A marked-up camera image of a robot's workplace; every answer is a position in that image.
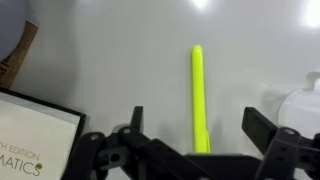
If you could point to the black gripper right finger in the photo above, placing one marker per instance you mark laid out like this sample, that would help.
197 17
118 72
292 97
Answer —
283 150

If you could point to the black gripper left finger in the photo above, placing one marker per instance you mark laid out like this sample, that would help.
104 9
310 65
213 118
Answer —
143 156

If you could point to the yellow highlighter pen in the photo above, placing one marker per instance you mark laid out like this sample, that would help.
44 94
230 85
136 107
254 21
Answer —
199 100

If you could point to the white textbook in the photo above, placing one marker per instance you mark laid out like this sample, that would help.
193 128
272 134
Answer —
30 140

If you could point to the brown wooden object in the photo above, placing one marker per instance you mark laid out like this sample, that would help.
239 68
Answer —
18 53

